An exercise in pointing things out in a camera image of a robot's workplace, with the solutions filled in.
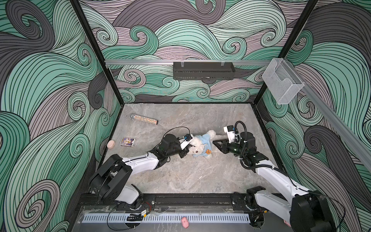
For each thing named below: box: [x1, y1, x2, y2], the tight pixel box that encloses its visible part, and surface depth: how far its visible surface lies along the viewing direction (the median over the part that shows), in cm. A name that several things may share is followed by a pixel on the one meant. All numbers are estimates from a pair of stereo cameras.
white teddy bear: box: [189, 130, 228, 158], surface depth 84 cm
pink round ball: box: [106, 139, 116, 150], surface depth 95 cm
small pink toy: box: [181, 216, 190, 229], surface depth 68 cm
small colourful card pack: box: [119, 137, 136, 148], surface depth 97 cm
